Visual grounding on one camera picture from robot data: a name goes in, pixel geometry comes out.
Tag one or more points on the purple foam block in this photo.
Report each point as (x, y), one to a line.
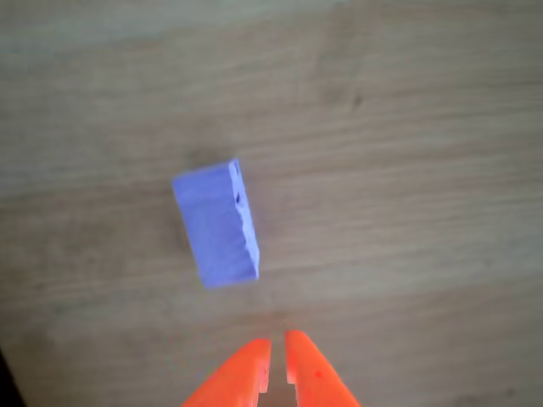
(216, 229)

